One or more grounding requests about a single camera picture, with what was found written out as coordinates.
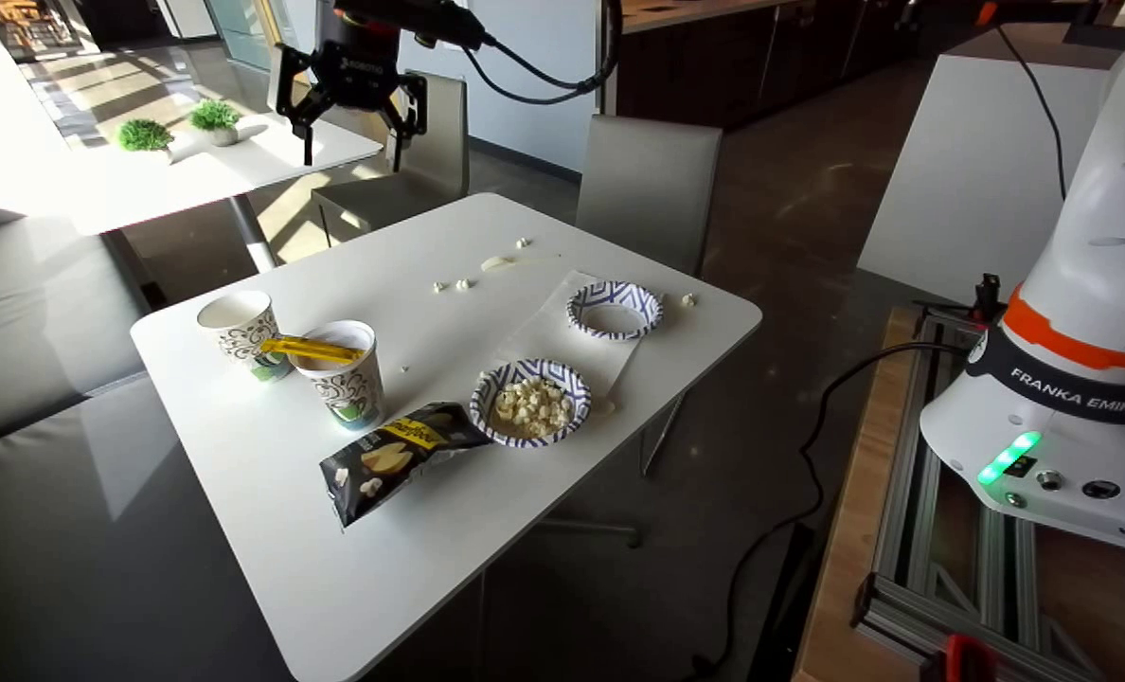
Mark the green plant in white pot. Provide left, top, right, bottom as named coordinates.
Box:
left=185, top=96, right=246, bottom=148

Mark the patterned bowl with popcorn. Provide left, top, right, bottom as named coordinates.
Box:
left=466, top=357, right=593, bottom=451

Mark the thin black cable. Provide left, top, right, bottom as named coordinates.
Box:
left=987, top=16, right=1076, bottom=205

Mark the patterned paper coffee cup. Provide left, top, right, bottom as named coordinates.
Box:
left=193, top=285, right=296, bottom=384

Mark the red clamp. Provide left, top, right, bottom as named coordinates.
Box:
left=918, top=634, right=1007, bottom=682

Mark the yellow packet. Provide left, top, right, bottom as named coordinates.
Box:
left=257, top=331, right=366, bottom=370

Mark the popcorn heap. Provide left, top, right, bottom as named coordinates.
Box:
left=492, top=375, right=574, bottom=439

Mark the black snack bag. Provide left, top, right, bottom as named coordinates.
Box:
left=315, top=398, right=499, bottom=530

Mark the wooden platform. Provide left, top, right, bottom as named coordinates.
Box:
left=788, top=299, right=930, bottom=682

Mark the black floor cable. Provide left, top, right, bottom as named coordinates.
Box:
left=697, top=337, right=973, bottom=673

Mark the empty patterned paper bowl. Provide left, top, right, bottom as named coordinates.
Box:
left=564, top=275, right=665, bottom=345

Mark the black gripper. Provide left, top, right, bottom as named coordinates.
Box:
left=271, top=33, right=432, bottom=179

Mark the patterned paper cup with packet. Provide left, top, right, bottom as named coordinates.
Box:
left=290, top=318, right=390, bottom=431

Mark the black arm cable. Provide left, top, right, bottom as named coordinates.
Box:
left=459, top=0, right=629, bottom=109

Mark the aluminium mounting frame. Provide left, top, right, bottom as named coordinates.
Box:
left=851, top=299, right=1125, bottom=682

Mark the white table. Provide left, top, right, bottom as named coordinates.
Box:
left=0, top=107, right=385, bottom=241

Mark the grey bench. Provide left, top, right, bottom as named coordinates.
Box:
left=0, top=199, right=300, bottom=682

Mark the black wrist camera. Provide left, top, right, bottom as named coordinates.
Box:
left=329, top=0, right=492, bottom=54

